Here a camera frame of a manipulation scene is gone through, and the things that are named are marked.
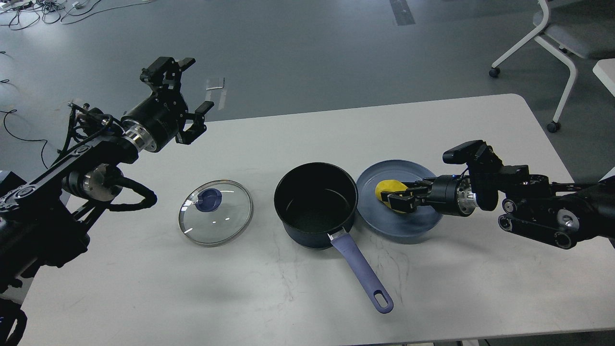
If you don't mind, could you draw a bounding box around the black floor cable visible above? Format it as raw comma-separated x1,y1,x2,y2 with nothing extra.
0,50,70,169

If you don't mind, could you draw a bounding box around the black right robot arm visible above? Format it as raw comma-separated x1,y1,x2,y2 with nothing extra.
375,166,614,249

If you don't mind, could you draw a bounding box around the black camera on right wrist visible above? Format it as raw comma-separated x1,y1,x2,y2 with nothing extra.
442,140,504,211

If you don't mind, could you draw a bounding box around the black box at left edge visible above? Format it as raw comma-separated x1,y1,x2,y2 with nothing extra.
0,170,26,198

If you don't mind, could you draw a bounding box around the blue round plate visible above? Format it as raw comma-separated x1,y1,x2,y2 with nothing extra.
356,160,443,243

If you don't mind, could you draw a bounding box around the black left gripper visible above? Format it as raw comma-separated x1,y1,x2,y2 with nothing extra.
121,57,215,153

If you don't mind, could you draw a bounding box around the glass lid purple knob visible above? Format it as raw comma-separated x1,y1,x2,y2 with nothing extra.
178,180,254,247

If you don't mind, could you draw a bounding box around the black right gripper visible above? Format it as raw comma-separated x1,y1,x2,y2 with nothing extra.
381,175,478,215

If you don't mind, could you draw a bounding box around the white table corner right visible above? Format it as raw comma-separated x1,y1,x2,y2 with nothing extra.
592,58,615,96

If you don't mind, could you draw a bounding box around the tangled cables and power strip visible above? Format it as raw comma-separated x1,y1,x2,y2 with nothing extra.
0,0,157,30

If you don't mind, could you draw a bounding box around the white office chair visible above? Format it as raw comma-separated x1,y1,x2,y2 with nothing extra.
489,0,615,133

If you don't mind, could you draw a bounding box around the dark blue saucepan purple handle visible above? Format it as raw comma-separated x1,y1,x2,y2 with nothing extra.
274,162,394,314

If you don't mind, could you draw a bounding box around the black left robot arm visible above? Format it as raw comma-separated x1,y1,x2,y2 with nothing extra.
0,57,214,293

